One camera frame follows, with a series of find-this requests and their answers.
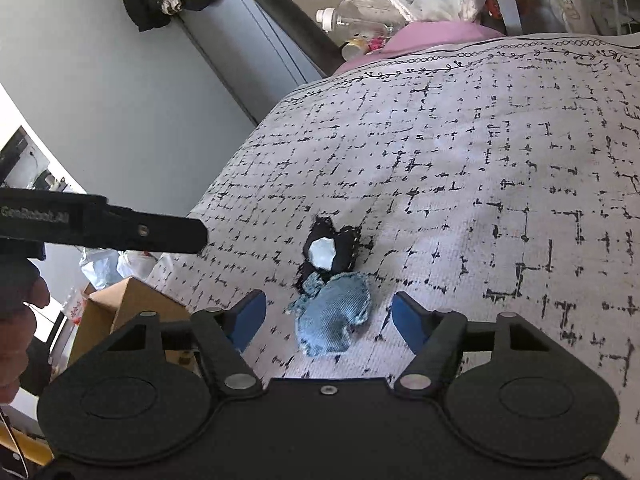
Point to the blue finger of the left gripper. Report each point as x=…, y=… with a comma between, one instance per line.
x=126, y=229

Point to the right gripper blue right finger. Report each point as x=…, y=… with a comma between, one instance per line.
x=435, y=338

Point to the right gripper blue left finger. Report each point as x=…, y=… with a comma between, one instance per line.
x=221, y=337

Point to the blue denim pouch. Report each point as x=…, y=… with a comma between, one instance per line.
x=327, y=312

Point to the person's left hand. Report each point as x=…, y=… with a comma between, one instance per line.
x=21, y=287

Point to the white garbage bag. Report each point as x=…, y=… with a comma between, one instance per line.
x=133, y=264

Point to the grey garbage bag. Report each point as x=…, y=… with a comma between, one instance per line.
x=100, y=267

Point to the open cardboard box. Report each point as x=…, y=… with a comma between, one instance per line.
x=111, y=308

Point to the white black patterned bedspread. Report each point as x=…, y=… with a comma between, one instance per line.
x=496, y=176

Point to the grey door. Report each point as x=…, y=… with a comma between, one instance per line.
x=251, y=54

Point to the leaning dark board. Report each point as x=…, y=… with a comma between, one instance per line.
x=295, y=15

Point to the pink pillow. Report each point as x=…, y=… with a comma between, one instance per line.
x=418, y=36

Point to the clear plastic bottle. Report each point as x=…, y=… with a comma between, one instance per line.
x=348, y=21

